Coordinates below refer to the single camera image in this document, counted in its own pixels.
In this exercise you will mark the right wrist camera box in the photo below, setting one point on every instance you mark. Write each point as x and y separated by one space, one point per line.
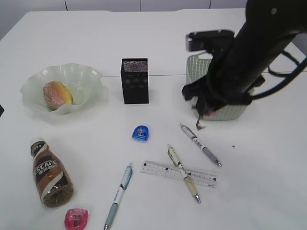
209 41

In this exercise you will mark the clear plastic ruler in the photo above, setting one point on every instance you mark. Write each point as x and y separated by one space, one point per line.
173 173

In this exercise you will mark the paper ball with pink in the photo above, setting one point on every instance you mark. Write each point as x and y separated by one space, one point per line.
200 117

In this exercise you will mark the beige retractable pen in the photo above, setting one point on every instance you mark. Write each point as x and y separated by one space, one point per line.
187 179

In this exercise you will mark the pink pencil sharpener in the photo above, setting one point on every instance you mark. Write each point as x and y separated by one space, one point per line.
76 219

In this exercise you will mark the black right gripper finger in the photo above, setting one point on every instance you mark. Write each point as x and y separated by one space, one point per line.
200 103
215 105

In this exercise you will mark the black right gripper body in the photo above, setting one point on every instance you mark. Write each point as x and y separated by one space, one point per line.
229 79

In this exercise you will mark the grey-green plastic woven basket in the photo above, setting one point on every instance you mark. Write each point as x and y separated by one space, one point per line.
196 67

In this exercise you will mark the sugar-dusted bread roll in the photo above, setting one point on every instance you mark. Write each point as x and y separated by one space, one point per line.
56 94

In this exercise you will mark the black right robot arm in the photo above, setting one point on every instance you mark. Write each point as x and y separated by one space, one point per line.
269 27

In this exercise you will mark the pale green wavy glass plate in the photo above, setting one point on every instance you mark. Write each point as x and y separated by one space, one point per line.
83 82

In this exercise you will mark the blue pencil sharpener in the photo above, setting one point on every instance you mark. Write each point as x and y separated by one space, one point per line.
140 133

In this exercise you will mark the light blue retractable pen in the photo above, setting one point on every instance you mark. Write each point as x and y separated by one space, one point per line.
118 197

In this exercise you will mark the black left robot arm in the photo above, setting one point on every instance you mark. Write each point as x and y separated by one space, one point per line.
1 110

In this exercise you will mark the brown Nescafe coffee bottle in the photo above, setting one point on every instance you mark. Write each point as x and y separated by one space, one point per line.
52 181

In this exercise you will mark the black mesh pen holder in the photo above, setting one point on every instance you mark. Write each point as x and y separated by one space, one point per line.
135 81

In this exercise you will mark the white grey grip pen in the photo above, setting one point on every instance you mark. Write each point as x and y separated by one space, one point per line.
201 145

